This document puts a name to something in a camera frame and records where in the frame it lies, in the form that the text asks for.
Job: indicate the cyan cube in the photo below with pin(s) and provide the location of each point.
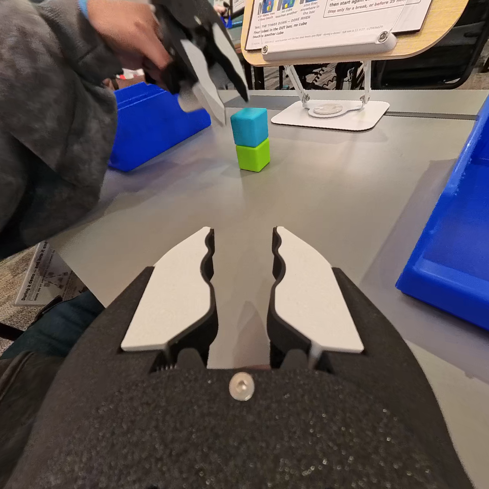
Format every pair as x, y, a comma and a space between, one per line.
248, 126

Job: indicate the green cube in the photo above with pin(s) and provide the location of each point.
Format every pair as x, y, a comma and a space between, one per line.
252, 156

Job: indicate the person's left hand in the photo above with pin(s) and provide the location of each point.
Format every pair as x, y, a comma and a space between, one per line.
122, 30

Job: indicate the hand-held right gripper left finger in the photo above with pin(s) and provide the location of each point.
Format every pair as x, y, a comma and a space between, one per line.
172, 301

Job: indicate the grey desk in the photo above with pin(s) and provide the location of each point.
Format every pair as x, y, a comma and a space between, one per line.
324, 183

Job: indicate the printed instruction sheet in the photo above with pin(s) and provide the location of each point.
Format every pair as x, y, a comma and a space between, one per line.
305, 34

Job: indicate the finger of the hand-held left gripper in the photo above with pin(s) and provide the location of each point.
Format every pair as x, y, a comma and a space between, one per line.
202, 76
227, 46

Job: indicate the person's blue jeans leg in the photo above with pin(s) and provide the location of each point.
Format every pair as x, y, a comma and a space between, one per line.
65, 321

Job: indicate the printed paper sheet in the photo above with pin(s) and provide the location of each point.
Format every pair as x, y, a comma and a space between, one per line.
42, 282

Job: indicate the person's left forearm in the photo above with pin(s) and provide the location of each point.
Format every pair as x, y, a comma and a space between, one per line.
46, 114

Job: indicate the blue plastic bin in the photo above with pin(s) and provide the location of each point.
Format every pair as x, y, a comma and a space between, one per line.
152, 126
450, 248

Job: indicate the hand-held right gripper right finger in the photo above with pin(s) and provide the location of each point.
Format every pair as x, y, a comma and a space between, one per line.
313, 301

